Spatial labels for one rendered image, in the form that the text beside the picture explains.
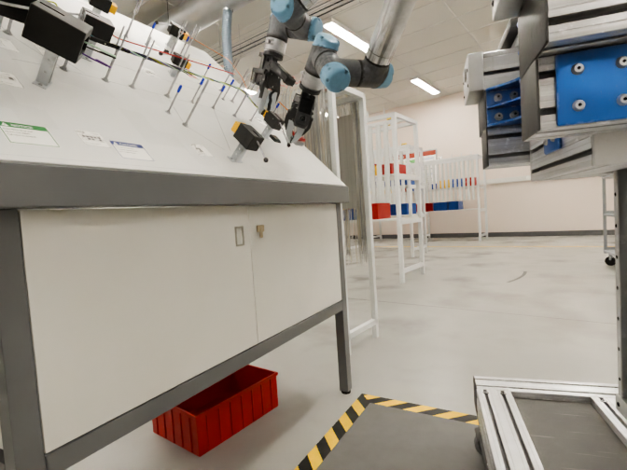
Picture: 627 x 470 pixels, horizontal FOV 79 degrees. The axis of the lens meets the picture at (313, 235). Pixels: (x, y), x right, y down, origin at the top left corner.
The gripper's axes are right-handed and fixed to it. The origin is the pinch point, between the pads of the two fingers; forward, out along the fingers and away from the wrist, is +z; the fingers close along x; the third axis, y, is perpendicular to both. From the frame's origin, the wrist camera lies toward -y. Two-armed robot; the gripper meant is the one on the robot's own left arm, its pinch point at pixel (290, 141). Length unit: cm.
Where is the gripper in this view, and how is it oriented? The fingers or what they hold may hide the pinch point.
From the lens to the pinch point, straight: 136.4
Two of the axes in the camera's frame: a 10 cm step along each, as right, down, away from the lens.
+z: -3.5, 6.6, 6.6
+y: 0.5, -6.9, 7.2
